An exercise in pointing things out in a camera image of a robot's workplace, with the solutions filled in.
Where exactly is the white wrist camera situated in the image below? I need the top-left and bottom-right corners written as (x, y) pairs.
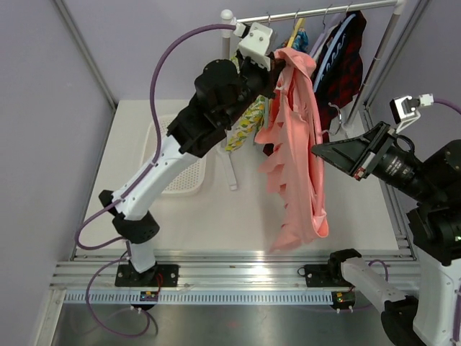
top-left (390, 94), bottom-right (434, 133)
top-left (233, 22), bottom-right (274, 71)

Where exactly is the yellow wooden hanger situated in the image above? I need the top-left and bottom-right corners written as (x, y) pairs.
top-left (285, 13), bottom-right (305, 48)

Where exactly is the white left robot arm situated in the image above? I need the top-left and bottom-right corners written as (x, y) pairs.
top-left (99, 56), bottom-right (286, 286)

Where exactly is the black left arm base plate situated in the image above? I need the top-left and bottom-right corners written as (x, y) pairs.
top-left (115, 262), bottom-right (179, 288)

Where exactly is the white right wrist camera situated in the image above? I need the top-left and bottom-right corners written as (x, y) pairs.
top-left (390, 94), bottom-right (434, 133)

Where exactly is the mint green hanger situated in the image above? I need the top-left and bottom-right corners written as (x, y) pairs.
top-left (262, 12), bottom-right (274, 130)

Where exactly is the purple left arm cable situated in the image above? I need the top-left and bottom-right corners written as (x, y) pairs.
top-left (73, 23), bottom-right (238, 338)

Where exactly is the blue floral garment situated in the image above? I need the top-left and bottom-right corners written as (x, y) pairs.
top-left (287, 28), bottom-right (309, 53)

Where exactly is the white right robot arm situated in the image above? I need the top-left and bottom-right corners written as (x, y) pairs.
top-left (312, 122), bottom-right (460, 345)

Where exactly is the small circuit board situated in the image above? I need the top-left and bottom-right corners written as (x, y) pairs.
top-left (332, 290), bottom-right (356, 309)
top-left (140, 291), bottom-right (159, 302)

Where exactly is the right small circuit board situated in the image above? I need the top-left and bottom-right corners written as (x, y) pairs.
top-left (332, 290), bottom-right (356, 309)

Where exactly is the aluminium mounting rail frame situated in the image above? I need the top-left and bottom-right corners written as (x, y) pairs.
top-left (50, 247), bottom-right (421, 290)

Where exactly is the pink pleated skirt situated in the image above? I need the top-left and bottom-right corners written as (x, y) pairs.
top-left (256, 48), bottom-right (329, 252)

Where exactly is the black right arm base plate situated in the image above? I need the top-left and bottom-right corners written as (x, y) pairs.
top-left (297, 264), bottom-right (352, 288)

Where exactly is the red black plaid garment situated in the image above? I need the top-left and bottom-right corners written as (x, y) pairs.
top-left (311, 10), bottom-right (368, 134)

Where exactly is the white perforated plastic basket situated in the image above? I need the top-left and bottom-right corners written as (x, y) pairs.
top-left (141, 114), bottom-right (207, 197)

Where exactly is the left small circuit board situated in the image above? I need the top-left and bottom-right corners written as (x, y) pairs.
top-left (140, 291), bottom-right (159, 302)

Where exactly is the lavender hanger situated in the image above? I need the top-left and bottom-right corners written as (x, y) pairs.
top-left (308, 6), bottom-right (343, 58)

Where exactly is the pink skirt hanger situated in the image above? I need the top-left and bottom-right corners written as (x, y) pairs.
top-left (308, 103), bottom-right (341, 233)

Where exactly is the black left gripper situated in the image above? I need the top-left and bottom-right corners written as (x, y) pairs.
top-left (220, 45), bottom-right (279, 123)

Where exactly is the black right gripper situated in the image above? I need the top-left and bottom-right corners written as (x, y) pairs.
top-left (314, 125), bottom-right (447, 211)

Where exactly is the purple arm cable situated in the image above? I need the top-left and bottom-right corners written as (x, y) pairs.
top-left (367, 97), bottom-right (461, 311)
top-left (73, 23), bottom-right (238, 338)

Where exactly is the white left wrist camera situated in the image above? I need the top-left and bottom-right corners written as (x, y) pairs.
top-left (233, 22), bottom-right (274, 71)

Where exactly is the yellow lemon print garment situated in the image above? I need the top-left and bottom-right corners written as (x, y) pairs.
top-left (225, 52), bottom-right (269, 153)

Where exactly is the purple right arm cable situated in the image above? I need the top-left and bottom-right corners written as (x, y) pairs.
top-left (367, 97), bottom-right (461, 311)

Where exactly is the white silver clothes rack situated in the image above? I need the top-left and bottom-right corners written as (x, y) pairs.
top-left (206, 1), bottom-right (406, 191)

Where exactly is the white slotted cable duct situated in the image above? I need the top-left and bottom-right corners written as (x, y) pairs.
top-left (65, 290), bottom-right (333, 306)

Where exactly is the light blue hanger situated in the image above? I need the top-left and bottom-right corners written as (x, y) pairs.
top-left (313, 12), bottom-right (357, 92)

